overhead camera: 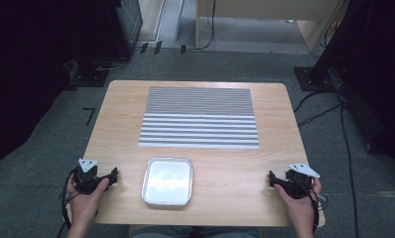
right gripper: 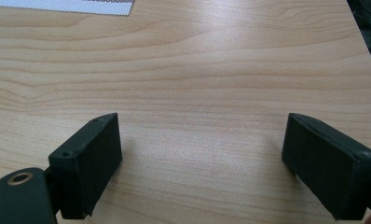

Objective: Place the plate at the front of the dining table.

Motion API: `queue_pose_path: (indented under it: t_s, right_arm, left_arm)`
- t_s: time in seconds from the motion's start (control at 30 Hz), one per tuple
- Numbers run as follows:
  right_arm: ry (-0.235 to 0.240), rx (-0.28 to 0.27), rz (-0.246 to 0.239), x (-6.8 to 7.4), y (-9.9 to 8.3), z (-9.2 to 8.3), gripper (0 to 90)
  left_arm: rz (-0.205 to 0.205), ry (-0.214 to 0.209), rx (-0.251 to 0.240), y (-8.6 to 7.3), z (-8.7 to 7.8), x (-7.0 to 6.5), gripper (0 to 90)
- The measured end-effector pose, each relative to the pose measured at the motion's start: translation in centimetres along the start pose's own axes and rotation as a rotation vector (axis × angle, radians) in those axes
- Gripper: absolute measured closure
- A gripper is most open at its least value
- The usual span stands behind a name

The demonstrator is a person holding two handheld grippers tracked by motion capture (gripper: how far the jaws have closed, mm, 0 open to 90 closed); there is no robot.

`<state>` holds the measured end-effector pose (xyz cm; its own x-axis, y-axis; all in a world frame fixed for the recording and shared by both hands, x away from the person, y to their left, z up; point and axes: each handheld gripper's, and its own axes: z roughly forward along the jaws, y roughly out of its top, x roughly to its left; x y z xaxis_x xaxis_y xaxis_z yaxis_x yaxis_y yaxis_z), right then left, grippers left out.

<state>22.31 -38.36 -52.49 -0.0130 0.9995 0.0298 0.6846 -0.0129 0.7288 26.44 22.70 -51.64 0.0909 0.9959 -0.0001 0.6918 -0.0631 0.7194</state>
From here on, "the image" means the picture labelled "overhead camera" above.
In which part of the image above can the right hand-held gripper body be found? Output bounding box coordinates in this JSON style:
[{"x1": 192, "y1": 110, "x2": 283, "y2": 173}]
[{"x1": 284, "y1": 163, "x2": 321, "y2": 200}]

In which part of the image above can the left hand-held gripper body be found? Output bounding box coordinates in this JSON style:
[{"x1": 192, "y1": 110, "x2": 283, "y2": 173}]
[{"x1": 73, "y1": 158, "x2": 104, "y2": 195}]

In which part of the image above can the square foil tray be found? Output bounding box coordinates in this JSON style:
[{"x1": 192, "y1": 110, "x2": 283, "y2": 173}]
[{"x1": 141, "y1": 157, "x2": 195, "y2": 207}]

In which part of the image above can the person's right hand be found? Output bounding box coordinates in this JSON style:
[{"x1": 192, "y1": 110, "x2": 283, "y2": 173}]
[{"x1": 273, "y1": 178, "x2": 323, "y2": 230}]

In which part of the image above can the person's left hand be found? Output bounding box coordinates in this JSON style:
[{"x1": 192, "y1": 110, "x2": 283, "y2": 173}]
[{"x1": 66, "y1": 173, "x2": 110, "y2": 230}]

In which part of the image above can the black stand base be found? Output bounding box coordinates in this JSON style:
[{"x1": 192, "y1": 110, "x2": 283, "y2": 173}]
[
  {"x1": 68, "y1": 59, "x2": 110, "y2": 88},
  {"x1": 293, "y1": 65, "x2": 339, "y2": 92}
]

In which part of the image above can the grey striped placemat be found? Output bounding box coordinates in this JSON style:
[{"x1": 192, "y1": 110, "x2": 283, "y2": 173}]
[{"x1": 138, "y1": 86, "x2": 261, "y2": 150}]

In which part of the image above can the dark curtain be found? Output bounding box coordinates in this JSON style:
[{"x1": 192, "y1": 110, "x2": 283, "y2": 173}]
[
  {"x1": 0, "y1": 0, "x2": 120, "y2": 179},
  {"x1": 309, "y1": 0, "x2": 395, "y2": 168}
]

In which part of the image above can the dark glass cabinet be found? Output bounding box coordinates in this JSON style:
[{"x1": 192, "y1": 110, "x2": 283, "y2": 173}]
[{"x1": 113, "y1": 0, "x2": 144, "y2": 60}]

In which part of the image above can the light wooden desk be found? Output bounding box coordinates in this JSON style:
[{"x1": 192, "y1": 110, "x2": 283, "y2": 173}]
[{"x1": 195, "y1": 0, "x2": 347, "y2": 55}]

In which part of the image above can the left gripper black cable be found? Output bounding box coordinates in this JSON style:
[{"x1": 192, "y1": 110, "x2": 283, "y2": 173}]
[{"x1": 57, "y1": 167, "x2": 100, "y2": 238}]

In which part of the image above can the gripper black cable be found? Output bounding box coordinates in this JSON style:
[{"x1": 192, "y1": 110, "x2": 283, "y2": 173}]
[
  {"x1": 57, "y1": 167, "x2": 100, "y2": 238},
  {"x1": 293, "y1": 175, "x2": 329, "y2": 233}
]

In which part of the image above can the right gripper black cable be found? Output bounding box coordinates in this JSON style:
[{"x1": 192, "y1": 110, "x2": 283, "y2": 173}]
[{"x1": 293, "y1": 175, "x2": 329, "y2": 233}]

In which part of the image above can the long black floor cable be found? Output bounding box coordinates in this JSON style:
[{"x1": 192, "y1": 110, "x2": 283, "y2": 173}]
[{"x1": 337, "y1": 95, "x2": 360, "y2": 238}]

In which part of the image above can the pale floor cable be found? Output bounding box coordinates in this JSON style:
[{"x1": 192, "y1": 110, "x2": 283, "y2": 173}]
[{"x1": 92, "y1": 57, "x2": 130, "y2": 72}]

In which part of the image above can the hanging black cable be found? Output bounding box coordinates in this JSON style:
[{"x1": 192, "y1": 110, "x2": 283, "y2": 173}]
[{"x1": 196, "y1": 0, "x2": 217, "y2": 52}]

